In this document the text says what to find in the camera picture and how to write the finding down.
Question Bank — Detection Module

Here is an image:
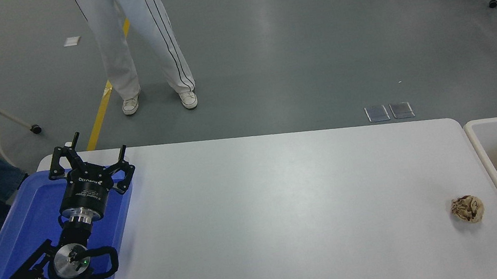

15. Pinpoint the clear floor plate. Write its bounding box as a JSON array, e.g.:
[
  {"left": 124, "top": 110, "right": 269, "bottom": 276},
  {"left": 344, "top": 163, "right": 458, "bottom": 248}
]
[
  {"left": 364, "top": 104, "right": 391, "bottom": 124},
  {"left": 389, "top": 100, "right": 416, "bottom": 120}
]

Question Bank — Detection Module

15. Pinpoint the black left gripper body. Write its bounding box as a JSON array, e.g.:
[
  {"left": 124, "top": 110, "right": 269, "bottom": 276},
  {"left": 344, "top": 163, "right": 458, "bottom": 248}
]
[{"left": 54, "top": 163, "right": 119, "bottom": 220}]

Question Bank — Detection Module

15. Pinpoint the standing person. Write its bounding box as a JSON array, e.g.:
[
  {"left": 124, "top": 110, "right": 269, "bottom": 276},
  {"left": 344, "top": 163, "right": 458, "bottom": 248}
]
[{"left": 59, "top": 0, "right": 199, "bottom": 126}]

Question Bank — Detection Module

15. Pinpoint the crumpled tan paper ball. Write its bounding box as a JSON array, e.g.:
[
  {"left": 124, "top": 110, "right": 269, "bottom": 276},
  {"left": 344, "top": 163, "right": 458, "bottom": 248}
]
[{"left": 449, "top": 193, "right": 487, "bottom": 227}]

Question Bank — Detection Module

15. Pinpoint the blue plastic tray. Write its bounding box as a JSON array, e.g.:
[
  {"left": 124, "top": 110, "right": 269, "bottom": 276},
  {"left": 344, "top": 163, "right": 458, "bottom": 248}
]
[{"left": 0, "top": 158, "right": 147, "bottom": 279}]

